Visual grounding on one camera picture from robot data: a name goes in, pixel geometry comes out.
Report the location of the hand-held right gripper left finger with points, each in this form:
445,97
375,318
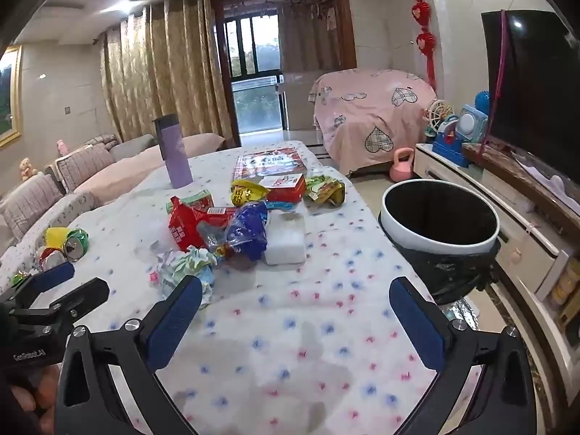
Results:
174,321

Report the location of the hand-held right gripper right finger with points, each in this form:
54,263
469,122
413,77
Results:
417,326

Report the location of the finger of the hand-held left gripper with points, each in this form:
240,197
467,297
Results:
54,275
81,292

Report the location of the white bin with black bag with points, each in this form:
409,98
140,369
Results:
435,238

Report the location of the green juice carton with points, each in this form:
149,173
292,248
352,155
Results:
199,199

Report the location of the person's left hand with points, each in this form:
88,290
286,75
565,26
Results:
40,385

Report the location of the red drink can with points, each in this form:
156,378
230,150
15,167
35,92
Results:
52,259

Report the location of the green drink can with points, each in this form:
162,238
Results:
76,244

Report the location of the yellow cup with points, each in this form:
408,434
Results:
55,237

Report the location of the crumpled paper wad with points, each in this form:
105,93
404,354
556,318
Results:
190,265

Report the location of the striped pink cushion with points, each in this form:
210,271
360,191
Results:
86,165
27,204

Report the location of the red snack bag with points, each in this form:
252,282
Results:
185,226

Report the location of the white spotted tablecloth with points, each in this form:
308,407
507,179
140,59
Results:
317,303

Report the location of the teddy bear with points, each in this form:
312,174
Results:
28,168

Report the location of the blue snack bag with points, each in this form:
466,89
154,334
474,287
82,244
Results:
247,231

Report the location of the pink sofa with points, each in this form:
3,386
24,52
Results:
122,167

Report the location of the small pink toy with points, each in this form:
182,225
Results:
62,147

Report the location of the white tissue pack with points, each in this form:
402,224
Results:
285,240

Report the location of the yellow snack packet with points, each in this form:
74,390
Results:
244,195

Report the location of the pink kettlebell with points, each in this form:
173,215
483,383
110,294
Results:
402,170

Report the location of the light blue candy packet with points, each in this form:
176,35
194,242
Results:
281,206

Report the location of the purple thermos bottle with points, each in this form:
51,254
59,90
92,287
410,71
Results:
174,158

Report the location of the green snack packet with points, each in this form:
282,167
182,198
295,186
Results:
324,188

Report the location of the red and white box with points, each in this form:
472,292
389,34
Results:
285,188

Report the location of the gold-framed painting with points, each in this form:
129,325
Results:
7,99

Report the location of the colourful comic book stack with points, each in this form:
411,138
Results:
267,163

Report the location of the blue toy machine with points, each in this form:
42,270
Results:
453,140

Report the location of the ferris wheel toy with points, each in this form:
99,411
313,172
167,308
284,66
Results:
437,115

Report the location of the golden curtain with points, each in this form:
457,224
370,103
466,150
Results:
158,68

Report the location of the blue spiky ball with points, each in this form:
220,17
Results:
484,102

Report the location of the black television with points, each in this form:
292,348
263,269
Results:
530,90

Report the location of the wooden-framed glass door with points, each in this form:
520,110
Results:
253,54

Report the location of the red hanging decoration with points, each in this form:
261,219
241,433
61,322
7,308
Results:
421,11

